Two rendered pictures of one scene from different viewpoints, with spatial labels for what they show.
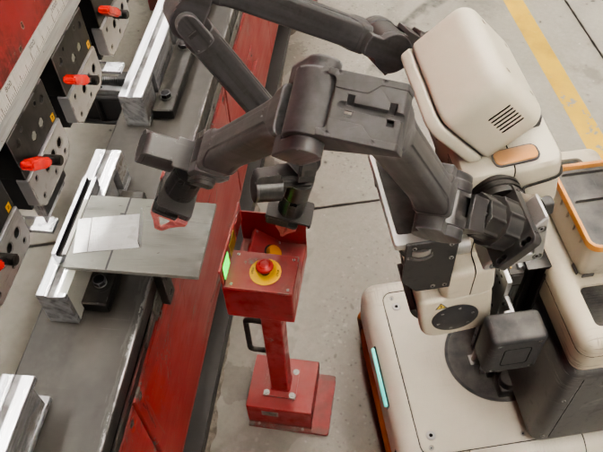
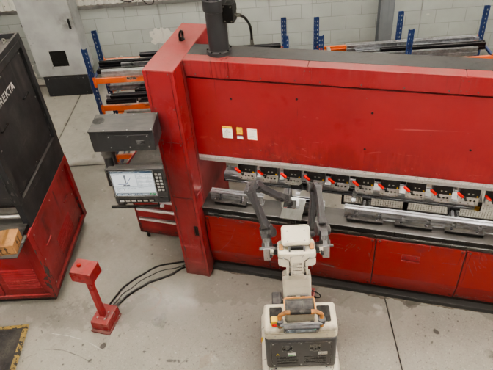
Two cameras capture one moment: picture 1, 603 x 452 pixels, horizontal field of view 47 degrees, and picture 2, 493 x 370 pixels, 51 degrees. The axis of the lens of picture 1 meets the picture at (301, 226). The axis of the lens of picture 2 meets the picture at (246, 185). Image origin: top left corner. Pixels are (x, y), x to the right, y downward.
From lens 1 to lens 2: 3.70 m
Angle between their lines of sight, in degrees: 65
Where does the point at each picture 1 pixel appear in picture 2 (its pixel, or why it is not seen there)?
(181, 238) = (290, 214)
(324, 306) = (340, 316)
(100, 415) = not seen: hidden behind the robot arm
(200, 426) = not seen: hidden behind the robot
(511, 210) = (265, 243)
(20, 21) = (301, 161)
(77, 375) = (268, 208)
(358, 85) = (252, 185)
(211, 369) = (314, 280)
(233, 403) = not seen: hidden behind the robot
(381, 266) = (358, 338)
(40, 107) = (296, 173)
